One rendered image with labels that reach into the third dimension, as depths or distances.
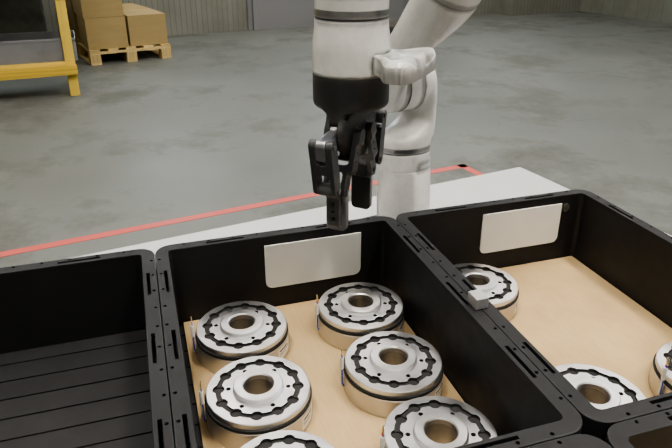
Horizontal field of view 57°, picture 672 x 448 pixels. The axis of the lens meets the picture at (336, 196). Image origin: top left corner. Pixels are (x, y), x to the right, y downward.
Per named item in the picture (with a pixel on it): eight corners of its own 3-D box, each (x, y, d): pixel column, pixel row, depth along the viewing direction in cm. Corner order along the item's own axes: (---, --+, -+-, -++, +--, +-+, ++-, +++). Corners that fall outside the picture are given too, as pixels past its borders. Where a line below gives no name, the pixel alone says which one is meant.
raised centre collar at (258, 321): (217, 317, 72) (216, 313, 72) (259, 310, 73) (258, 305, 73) (223, 342, 68) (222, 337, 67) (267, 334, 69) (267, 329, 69)
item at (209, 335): (192, 312, 74) (191, 308, 73) (276, 298, 77) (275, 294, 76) (202, 365, 65) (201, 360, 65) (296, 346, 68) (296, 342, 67)
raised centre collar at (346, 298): (334, 297, 76) (334, 293, 76) (372, 290, 77) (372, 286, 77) (347, 319, 72) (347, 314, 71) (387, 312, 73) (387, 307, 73)
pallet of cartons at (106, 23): (148, 40, 776) (141, -25, 745) (173, 58, 668) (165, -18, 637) (68, 46, 737) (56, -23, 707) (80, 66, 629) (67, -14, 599)
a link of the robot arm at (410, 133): (408, 49, 109) (408, 144, 115) (364, 55, 105) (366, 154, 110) (444, 54, 102) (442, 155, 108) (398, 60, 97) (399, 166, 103)
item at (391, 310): (308, 293, 78) (308, 289, 77) (384, 280, 80) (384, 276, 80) (333, 340, 69) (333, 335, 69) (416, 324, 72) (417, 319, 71)
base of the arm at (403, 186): (369, 235, 116) (367, 147, 110) (410, 224, 120) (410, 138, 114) (397, 253, 109) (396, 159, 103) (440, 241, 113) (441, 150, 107)
